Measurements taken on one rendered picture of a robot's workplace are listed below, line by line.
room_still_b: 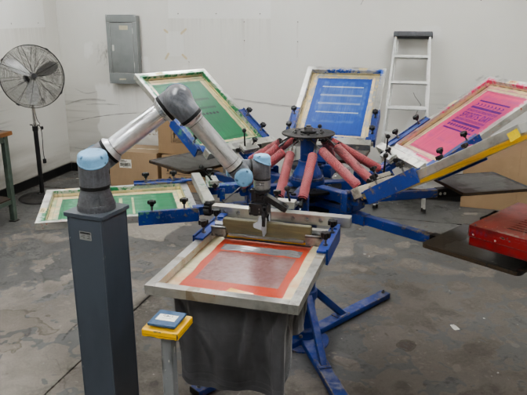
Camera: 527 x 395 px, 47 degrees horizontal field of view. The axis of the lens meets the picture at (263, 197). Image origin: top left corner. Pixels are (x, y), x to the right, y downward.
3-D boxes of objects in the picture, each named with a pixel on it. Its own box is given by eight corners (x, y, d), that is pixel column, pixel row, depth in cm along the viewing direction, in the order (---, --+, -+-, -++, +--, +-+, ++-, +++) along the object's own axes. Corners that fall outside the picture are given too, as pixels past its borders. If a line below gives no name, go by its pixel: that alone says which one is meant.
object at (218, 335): (285, 404, 232) (285, 302, 219) (176, 385, 244) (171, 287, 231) (286, 400, 235) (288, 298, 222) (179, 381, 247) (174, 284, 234)
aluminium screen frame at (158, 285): (298, 315, 210) (298, 306, 208) (144, 294, 225) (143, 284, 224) (337, 237, 282) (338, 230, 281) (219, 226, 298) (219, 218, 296)
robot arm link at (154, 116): (73, 162, 243) (181, 79, 241) (78, 154, 257) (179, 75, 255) (92, 185, 247) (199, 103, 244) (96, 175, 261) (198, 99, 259)
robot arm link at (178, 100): (180, 83, 230) (261, 176, 246) (179, 80, 241) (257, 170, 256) (158, 103, 231) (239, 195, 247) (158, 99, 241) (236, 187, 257)
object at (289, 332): (285, 400, 234) (287, 299, 221) (277, 398, 235) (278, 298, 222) (311, 340, 276) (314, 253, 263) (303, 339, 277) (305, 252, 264)
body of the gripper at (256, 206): (253, 211, 275) (253, 185, 272) (272, 212, 273) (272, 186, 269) (248, 216, 268) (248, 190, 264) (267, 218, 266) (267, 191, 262)
